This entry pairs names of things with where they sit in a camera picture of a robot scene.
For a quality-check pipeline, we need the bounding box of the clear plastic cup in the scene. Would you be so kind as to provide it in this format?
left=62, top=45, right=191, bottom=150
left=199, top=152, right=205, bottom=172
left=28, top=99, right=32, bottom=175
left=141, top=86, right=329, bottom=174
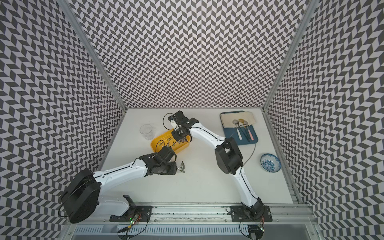
left=140, top=124, right=154, bottom=141

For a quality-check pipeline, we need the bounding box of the beige folded cloth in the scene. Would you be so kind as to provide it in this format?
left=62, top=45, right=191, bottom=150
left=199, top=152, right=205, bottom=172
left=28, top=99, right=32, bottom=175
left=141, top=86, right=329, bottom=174
left=220, top=111, right=256, bottom=128

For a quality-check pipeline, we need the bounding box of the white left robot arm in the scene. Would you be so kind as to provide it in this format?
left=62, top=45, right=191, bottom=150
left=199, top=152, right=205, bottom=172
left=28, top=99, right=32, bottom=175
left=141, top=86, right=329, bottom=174
left=60, top=147, right=178, bottom=224

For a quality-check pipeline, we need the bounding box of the aluminium corner post right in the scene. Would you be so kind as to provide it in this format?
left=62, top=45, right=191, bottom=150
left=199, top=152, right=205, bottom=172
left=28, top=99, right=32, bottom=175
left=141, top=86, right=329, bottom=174
left=263, top=0, right=320, bottom=111

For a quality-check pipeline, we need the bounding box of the aluminium corner post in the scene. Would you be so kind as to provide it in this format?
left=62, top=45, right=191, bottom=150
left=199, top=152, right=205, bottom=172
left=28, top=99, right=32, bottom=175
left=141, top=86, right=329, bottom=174
left=56, top=0, right=127, bottom=112
left=263, top=0, right=320, bottom=111

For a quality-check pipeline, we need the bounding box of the teal plastic tray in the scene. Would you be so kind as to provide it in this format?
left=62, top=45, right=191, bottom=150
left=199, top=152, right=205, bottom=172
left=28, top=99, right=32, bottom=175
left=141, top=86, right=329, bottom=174
left=220, top=111, right=259, bottom=146

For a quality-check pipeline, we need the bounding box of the white handled spoon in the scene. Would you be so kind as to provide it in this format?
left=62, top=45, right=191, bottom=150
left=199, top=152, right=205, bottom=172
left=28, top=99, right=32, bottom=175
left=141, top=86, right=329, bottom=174
left=233, top=120, right=243, bottom=141

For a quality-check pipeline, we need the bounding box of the gold spoon green handle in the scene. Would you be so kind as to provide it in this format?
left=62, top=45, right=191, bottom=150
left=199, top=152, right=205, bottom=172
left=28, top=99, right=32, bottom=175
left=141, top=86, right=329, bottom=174
left=239, top=119, right=250, bottom=142

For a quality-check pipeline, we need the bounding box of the aluminium corner post left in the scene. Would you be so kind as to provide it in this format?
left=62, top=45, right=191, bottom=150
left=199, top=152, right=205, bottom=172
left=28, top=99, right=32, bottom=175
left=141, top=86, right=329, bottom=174
left=56, top=0, right=127, bottom=112

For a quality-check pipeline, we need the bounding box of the blue patterned bowl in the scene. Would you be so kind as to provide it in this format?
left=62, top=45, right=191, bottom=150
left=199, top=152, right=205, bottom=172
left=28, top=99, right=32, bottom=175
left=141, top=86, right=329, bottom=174
left=260, top=154, right=282, bottom=173

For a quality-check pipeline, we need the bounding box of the pink handled spoon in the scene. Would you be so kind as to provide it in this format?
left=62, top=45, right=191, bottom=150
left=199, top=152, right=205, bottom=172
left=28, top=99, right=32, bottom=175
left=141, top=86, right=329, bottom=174
left=244, top=121, right=254, bottom=141

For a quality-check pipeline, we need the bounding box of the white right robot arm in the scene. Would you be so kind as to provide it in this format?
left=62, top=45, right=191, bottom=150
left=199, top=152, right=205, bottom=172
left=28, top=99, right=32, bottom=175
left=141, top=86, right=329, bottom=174
left=168, top=111, right=266, bottom=221

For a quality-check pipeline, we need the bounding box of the yellow plastic storage box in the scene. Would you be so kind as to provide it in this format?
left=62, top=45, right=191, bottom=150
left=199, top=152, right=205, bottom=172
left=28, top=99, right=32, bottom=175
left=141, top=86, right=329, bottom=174
left=151, top=131, right=191, bottom=154

